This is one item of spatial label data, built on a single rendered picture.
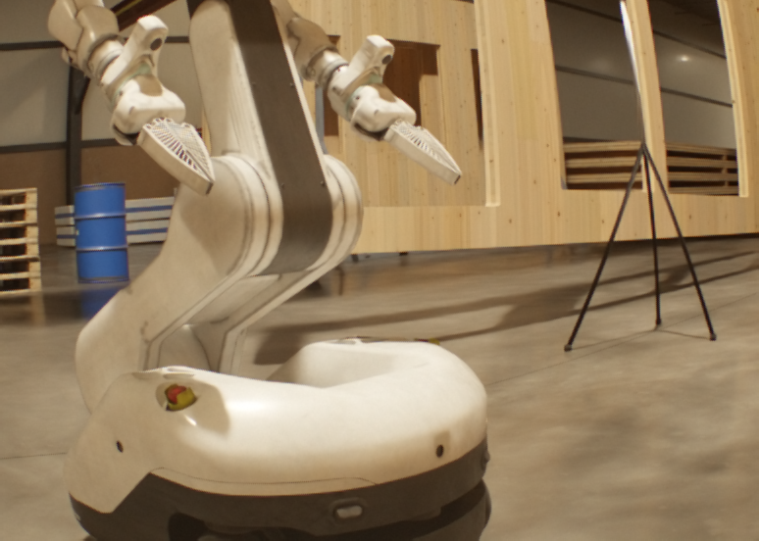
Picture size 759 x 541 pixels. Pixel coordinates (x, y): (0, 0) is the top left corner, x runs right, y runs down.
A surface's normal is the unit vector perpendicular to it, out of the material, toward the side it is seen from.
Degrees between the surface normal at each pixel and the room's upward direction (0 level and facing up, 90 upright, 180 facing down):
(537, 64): 90
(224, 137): 90
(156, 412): 75
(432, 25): 90
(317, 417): 47
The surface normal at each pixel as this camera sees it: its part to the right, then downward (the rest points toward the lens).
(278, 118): 0.73, -0.36
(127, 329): -0.54, 0.09
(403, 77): 0.67, -0.01
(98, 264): 0.18, 0.02
